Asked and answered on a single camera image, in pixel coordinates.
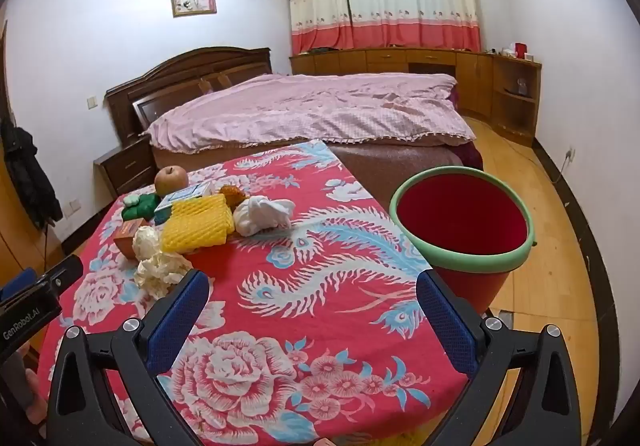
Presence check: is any orange snack packet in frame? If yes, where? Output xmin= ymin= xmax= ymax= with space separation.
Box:
xmin=113 ymin=220 xmax=151 ymax=259

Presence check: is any green toy figure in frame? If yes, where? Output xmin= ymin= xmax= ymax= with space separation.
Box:
xmin=121 ymin=193 xmax=161 ymax=221

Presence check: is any small cream paper ball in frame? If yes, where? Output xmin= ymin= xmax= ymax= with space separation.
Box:
xmin=132 ymin=225 xmax=163 ymax=261

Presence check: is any thin floor cable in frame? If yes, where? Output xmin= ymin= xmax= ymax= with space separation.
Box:
xmin=500 ymin=136 xmax=571 ymax=187

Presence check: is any blue and white carton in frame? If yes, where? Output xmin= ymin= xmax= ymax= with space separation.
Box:
xmin=154 ymin=181 xmax=216 ymax=227

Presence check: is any dark hanging jacket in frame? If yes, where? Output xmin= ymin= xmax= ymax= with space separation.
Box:
xmin=0 ymin=118 xmax=63 ymax=229

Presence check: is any maroon cloth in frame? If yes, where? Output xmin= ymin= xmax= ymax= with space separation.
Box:
xmin=447 ymin=86 xmax=485 ymax=169

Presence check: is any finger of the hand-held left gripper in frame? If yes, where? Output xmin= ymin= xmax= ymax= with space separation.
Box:
xmin=27 ymin=255 xmax=84 ymax=301

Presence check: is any yellow foam fruit net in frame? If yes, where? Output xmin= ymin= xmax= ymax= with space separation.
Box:
xmin=160 ymin=194 xmax=236 ymax=254

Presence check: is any pink duvet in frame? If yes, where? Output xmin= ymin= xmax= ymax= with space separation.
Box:
xmin=142 ymin=72 xmax=477 ymax=155

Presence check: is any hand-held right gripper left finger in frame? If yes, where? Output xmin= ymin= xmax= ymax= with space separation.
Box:
xmin=45 ymin=268 xmax=211 ymax=446

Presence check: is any long wooden cabinet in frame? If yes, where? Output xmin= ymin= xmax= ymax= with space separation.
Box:
xmin=289 ymin=48 xmax=496 ymax=119

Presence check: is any dark wooden headboard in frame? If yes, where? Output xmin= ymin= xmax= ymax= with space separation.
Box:
xmin=105 ymin=46 xmax=273 ymax=147

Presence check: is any wooden corner shelf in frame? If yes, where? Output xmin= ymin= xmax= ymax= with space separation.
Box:
xmin=492 ymin=53 xmax=543 ymax=147

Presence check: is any apple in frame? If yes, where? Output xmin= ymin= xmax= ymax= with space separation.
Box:
xmin=154 ymin=166 xmax=190 ymax=197

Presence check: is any cream paper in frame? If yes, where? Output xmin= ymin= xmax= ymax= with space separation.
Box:
xmin=135 ymin=251 xmax=195 ymax=297

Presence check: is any dark wooden nightstand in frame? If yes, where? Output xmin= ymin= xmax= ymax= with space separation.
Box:
xmin=94 ymin=136 xmax=160 ymax=199

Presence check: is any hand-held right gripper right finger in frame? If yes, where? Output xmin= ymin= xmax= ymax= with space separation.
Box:
xmin=415 ymin=270 xmax=583 ymax=446

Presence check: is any red bucket with green rim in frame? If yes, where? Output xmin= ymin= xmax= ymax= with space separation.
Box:
xmin=389 ymin=167 xmax=538 ymax=314

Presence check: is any red floral printed cloth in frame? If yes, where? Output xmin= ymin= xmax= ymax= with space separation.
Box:
xmin=37 ymin=140 xmax=468 ymax=444

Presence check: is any orange crumpled bag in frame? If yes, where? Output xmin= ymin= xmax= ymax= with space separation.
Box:
xmin=215 ymin=183 xmax=250 ymax=214

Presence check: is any white crumpled plastic bag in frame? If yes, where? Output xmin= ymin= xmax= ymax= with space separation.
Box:
xmin=232 ymin=196 xmax=297 ymax=237

